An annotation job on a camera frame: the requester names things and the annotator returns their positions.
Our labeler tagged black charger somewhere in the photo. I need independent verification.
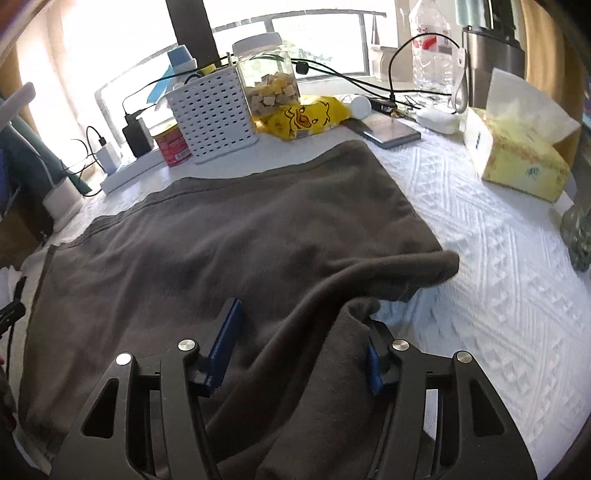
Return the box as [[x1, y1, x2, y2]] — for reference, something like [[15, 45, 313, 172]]
[[122, 111, 155, 158]]

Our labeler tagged black adapter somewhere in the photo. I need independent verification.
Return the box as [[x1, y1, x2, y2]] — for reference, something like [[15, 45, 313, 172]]
[[369, 97, 400, 117]]

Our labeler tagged black charging cable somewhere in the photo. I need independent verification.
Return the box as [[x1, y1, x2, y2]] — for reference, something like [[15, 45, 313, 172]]
[[122, 69, 232, 121], [71, 126, 110, 186]]

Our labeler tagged grey flat power bank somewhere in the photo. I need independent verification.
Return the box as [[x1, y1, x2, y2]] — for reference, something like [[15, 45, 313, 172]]
[[354, 113, 422, 150]]

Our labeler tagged white charger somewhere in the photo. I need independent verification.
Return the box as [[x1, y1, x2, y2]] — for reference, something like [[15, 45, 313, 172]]
[[96, 141, 122, 175]]

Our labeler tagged white garment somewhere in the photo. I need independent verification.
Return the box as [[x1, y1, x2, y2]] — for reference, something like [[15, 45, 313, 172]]
[[0, 265, 29, 297]]

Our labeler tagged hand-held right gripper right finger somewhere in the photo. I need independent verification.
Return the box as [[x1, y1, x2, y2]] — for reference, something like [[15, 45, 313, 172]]
[[366, 318, 537, 480]]

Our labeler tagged light blue plastic bag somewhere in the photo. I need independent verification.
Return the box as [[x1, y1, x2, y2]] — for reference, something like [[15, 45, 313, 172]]
[[145, 65, 186, 105]]

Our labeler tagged grey-green lumpy object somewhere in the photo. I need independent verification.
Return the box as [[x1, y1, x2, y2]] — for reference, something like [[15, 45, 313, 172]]
[[558, 198, 591, 274]]

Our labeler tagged small white box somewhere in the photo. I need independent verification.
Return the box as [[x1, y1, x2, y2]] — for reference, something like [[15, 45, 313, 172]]
[[369, 45, 399, 80]]

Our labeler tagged white perforated basket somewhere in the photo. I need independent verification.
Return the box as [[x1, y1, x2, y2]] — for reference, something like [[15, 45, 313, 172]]
[[165, 69, 259, 165]]

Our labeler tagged yellow duck print bag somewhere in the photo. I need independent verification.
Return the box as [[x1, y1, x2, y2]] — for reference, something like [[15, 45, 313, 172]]
[[259, 95, 354, 140]]

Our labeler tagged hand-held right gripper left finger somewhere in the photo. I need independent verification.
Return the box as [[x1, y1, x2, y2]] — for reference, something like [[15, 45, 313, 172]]
[[50, 298, 245, 480]]

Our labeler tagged grey shirt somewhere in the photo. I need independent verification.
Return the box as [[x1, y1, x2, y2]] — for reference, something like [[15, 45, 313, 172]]
[[18, 138, 461, 480]]

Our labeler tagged blue cup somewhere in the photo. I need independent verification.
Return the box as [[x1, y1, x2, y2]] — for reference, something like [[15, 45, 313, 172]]
[[167, 44, 197, 75]]

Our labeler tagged clear snack jar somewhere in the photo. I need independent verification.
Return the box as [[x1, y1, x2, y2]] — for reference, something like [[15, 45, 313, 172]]
[[232, 32, 302, 119]]

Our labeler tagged red and yellow can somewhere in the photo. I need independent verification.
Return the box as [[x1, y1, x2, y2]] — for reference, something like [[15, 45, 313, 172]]
[[152, 123, 193, 168]]

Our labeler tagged clear plastic water bottle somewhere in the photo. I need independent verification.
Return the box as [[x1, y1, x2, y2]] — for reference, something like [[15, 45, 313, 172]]
[[408, 0, 456, 94]]

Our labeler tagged yellow tissue box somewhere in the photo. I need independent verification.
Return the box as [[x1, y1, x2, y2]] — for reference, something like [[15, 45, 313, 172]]
[[462, 67, 583, 204]]

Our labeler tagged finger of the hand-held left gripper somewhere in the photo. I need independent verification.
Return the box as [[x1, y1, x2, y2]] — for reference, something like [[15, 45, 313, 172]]
[[0, 300, 27, 334]]

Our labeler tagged steel thermos cup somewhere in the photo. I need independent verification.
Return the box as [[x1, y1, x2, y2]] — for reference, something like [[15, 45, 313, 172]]
[[455, 25, 527, 114]]

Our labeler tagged black looped cable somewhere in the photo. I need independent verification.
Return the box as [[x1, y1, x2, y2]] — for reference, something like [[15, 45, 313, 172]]
[[387, 32, 465, 106]]

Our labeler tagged white power strip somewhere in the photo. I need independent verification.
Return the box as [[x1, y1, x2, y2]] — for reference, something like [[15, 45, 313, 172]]
[[100, 150, 168, 195]]

